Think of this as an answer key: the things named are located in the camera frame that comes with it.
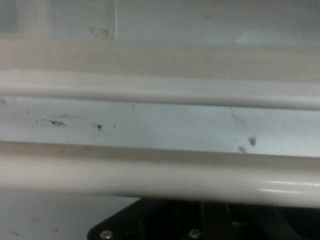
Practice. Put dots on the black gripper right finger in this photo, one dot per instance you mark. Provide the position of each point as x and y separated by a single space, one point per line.
262 222

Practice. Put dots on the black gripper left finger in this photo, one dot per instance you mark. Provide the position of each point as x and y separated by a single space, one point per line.
150 222

